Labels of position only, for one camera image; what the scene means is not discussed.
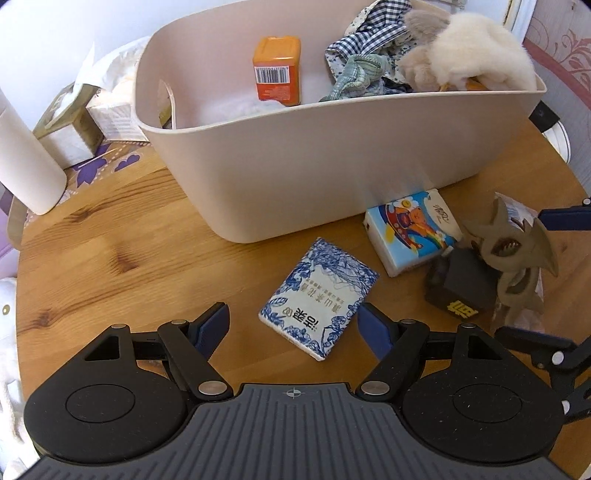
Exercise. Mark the white door frame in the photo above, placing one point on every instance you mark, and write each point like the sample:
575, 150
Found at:
521, 18

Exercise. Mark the cream thermos bottle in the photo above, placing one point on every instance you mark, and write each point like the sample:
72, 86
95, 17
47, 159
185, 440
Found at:
27, 152

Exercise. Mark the beige plastic storage bin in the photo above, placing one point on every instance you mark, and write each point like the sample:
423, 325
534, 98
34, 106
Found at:
300, 161

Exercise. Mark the gold tissue box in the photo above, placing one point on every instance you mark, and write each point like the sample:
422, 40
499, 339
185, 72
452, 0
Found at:
74, 138

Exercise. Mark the navy checked scrunchie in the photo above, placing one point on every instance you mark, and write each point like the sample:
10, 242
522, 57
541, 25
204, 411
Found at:
355, 44

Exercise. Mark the cartoon printed tissue pack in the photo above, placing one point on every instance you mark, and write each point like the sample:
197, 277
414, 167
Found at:
411, 230

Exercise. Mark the cream soft tissue pack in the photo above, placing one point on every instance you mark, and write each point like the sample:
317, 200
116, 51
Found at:
115, 115

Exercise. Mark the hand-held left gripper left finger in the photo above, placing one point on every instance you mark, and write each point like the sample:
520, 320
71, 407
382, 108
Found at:
213, 327

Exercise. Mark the white plush toy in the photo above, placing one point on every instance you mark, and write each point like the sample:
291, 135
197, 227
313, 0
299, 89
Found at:
7, 300

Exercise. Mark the wooden desktop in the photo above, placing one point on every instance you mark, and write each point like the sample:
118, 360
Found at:
138, 240

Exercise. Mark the black case with purple print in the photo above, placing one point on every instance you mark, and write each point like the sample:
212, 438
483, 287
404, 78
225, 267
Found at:
547, 117

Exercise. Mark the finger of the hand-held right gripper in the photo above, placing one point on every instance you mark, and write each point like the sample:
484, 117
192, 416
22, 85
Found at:
568, 219
540, 344

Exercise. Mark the clear plastic wrapper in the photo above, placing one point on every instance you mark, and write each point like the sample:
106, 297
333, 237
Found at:
517, 210

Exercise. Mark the green knit scrunchie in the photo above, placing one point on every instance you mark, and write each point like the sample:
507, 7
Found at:
358, 74

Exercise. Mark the black box with yellow print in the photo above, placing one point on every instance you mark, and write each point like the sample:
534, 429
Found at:
461, 281

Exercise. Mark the orange box with barcode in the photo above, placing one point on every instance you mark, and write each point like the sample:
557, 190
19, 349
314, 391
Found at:
277, 55

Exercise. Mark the blue white floral tissue pack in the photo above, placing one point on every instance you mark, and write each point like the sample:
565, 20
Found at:
318, 300

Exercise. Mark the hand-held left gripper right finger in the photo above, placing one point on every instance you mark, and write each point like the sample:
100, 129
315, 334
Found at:
374, 330

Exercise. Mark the cream fluffy scrunchie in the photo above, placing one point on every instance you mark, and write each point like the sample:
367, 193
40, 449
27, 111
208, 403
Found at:
485, 50

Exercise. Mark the purple floral mat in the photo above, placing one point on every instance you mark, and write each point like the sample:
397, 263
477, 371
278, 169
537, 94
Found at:
106, 161

